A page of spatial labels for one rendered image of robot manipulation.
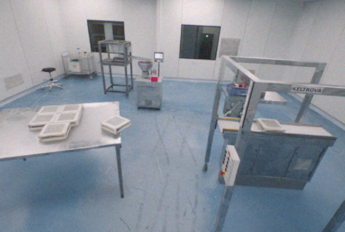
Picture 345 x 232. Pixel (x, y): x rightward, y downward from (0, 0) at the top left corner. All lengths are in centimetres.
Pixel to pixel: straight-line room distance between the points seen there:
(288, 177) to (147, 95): 317
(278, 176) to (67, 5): 767
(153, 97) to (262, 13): 482
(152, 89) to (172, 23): 319
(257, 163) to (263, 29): 555
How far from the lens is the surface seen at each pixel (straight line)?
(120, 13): 716
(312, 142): 268
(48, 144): 221
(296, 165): 290
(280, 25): 765
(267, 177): 288
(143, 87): 433
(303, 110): 276
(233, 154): 141
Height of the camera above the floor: 203
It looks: 26 degrees down
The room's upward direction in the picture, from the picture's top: 3 degrees clockwise
